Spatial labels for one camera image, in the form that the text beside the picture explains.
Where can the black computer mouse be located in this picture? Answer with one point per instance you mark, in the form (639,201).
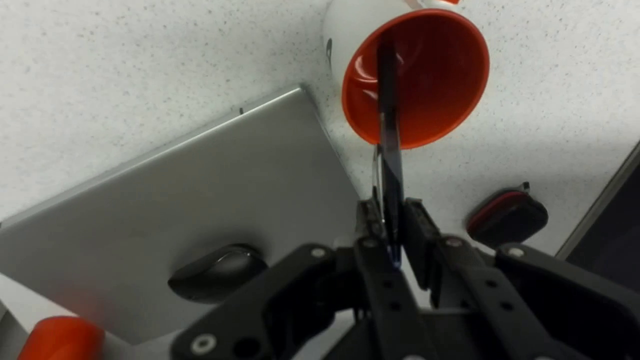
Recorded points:
(216,273)

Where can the grey closed laptop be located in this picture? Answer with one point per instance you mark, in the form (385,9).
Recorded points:
(201,220)

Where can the black glass cooktop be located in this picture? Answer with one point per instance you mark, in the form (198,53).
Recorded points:
(611,233)

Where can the small black red case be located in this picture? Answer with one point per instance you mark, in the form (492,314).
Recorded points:
(507,216)

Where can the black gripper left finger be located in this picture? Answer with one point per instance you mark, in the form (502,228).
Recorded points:
(373,300)

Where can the orange white spray can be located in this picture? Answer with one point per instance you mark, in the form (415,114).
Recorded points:
(60,341)

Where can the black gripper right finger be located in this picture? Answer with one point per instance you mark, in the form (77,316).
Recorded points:
(507,300)

